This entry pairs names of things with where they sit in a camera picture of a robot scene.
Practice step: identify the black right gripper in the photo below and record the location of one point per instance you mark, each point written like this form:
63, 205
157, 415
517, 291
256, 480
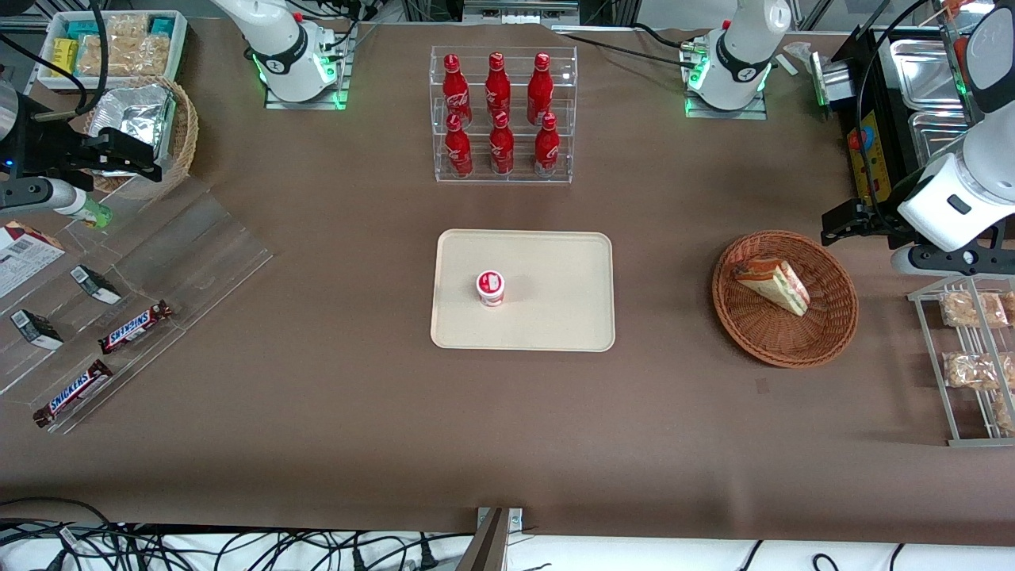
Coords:
46, 148

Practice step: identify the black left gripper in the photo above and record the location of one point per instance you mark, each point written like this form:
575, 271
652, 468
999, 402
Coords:
879, 216

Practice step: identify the triangular sandwich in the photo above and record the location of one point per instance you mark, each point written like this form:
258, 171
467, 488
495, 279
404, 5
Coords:
773, 284

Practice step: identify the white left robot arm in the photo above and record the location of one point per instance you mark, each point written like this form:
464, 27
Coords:
745, 47

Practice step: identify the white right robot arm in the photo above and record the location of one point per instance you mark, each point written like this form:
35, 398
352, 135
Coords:
277, 40

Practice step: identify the light wicker basket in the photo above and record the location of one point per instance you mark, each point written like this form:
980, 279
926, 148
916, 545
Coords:
186, 135

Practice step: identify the brown wicker basket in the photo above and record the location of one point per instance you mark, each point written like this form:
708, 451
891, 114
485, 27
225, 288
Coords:
785, 341

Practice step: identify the beige plastic tray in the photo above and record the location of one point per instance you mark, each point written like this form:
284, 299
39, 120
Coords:
555, 293

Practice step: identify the silver foil bag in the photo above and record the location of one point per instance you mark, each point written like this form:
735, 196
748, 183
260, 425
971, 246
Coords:
143, 111

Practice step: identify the black food warmer cabinet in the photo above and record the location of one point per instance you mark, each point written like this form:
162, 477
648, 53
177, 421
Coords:
868, 151

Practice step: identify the clear bagged snack packs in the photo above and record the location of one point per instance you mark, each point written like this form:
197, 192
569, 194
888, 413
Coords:
127, 47

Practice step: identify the clear acrylic stepped display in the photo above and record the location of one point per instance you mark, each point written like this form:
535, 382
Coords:
198, 246

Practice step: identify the yellow snack box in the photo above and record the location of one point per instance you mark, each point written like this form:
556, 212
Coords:
63, 57

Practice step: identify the white plastic bin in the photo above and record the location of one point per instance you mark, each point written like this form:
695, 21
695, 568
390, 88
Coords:
179, 40

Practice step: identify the small black white packet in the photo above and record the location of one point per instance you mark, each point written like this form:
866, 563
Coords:
95, 284
36, 329

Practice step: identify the steel food pan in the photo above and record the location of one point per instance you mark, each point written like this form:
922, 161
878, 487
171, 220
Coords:
936, 135
924, 75

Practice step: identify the red white printed box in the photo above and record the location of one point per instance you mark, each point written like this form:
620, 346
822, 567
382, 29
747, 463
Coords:
24, 258

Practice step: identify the clear bagged nut snack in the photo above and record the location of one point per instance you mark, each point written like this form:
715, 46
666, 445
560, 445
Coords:
971, 370
1005, 412
971, 309

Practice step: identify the brown Snickers bar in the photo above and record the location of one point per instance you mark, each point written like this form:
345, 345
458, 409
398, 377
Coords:
135, 327
73, 392

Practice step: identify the clear plastic wrapper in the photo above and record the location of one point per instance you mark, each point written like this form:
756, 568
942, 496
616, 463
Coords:
797, 54

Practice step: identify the clear acrylic bottle rack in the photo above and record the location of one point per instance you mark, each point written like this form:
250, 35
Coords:
571, 119

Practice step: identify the red cola bottle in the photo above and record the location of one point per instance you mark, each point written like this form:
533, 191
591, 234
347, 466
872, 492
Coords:
497, 86
457, 151
501, 149
546, 149
540, 87
455, 89

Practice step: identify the small red white cup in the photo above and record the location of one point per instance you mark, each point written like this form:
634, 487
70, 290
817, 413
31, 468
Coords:
490, 288

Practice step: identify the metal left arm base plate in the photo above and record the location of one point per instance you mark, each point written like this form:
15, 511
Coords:
757, 109

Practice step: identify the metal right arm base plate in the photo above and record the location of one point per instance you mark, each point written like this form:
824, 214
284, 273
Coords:
273, 101

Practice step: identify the metal table clamp bracket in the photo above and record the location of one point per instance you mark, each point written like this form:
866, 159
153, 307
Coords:
492, 543

